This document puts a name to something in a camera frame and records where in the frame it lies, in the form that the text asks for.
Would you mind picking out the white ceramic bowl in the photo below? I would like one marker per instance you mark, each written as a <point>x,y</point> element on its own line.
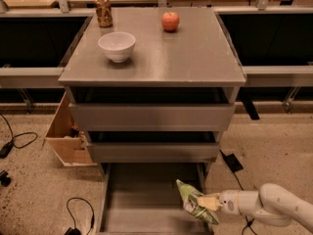
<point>117,46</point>

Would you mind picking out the black object floor left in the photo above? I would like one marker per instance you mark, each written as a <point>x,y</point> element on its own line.
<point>5,180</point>

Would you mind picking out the gold drink can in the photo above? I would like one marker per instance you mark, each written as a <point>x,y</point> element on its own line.
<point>104,12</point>

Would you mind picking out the grey middle drawer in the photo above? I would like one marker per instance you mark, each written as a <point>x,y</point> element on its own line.
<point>153,152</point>

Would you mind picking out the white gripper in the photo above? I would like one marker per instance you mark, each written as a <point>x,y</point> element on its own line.
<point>229,202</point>

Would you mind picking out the metal rail frame left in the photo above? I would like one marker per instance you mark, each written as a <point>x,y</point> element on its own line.
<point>36,45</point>

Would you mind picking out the metal rail frame right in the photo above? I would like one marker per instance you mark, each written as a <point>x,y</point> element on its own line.
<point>275,49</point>

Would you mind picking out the green jalapeno chip bag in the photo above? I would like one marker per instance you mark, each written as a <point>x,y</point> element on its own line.
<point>189,195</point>

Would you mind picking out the grey top drawer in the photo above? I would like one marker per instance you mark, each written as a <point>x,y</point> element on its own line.
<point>119,117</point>

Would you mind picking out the grey open bottom drawer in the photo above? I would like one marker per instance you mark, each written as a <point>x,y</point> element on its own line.
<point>143,199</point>

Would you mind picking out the metal rail frame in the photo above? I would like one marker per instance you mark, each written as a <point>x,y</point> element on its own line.
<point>36,45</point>
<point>275,49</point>

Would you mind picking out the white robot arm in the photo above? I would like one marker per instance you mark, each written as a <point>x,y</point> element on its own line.
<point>271,205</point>

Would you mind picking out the red apple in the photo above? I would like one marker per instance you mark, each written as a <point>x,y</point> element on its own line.
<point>170,21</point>

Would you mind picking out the grey drawer cabinet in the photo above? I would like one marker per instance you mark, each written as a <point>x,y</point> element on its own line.
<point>194,65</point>

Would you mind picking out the black power adapter with cable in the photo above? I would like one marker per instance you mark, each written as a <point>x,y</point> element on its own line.
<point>234,165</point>

